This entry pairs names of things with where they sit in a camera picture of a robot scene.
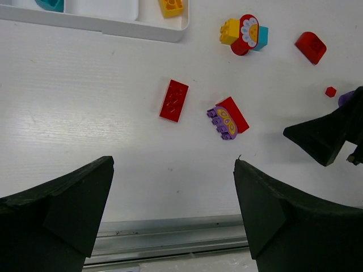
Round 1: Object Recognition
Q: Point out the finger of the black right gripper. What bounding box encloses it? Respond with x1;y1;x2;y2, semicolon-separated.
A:
283;87;362;167

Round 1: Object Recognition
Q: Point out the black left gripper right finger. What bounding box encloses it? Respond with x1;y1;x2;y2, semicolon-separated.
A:
234;159;362;271

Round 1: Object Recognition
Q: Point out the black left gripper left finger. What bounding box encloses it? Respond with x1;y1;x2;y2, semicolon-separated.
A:
1;156;114;271

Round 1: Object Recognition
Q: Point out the red sloped lego brick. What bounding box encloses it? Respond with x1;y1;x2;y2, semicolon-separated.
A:
295;32;327;65

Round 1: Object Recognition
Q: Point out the red and purple lego stack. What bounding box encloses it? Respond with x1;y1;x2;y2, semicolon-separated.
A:
206;96;250;141

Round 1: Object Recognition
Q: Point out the teal round printed lego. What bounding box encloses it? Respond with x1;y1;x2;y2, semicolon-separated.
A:
35;0;64;12

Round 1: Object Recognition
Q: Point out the purple rounded lego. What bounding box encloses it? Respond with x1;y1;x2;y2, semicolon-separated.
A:
338;91;354;107

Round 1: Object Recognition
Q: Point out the tiny red lego stud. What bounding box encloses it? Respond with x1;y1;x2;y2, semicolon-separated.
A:
325;86;337;98

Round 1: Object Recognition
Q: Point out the yellow red blue lego cluster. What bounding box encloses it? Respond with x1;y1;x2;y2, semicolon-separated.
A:
219;14;269;56

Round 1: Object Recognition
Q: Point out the yellow lego brick in tray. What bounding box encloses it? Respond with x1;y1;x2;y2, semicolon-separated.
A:
158;0;184;19

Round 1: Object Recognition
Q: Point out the white divided sorting tray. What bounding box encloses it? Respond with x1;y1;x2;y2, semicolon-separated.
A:
1;1;189;43

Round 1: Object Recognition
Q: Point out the aluminium front rail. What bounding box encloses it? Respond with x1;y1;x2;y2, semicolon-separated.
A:
85;215;248;266

